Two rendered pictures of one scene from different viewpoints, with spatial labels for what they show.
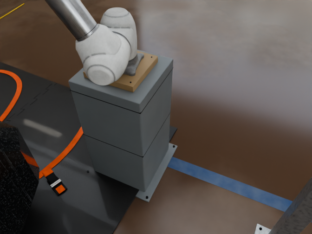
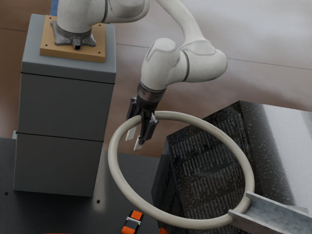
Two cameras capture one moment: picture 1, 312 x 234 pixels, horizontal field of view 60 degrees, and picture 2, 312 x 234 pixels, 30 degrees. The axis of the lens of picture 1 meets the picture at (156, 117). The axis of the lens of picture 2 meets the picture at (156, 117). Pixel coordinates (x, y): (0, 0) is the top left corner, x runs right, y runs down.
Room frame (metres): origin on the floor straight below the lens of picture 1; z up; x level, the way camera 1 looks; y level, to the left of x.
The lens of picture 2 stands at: (2.14, 2.17, 2.23)
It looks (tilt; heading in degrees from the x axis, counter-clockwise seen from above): 38 degrees down; 232
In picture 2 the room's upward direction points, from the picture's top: 15 degrees clockwise
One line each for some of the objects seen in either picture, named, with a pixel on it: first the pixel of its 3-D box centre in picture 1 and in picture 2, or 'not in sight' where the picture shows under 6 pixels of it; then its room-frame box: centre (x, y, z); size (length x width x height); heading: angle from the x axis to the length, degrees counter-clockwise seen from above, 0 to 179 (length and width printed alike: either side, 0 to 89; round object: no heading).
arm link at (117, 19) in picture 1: (118, 34); (80, 1); (1.13, 0.17, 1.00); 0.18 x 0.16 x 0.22; 172
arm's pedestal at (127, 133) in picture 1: (128, 122); (63, 109); (1.15, 0.17, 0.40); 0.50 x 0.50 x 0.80; 65
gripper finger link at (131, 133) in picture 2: not in sight; (131, 133); (1.23, 0.89, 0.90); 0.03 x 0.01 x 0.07; 9
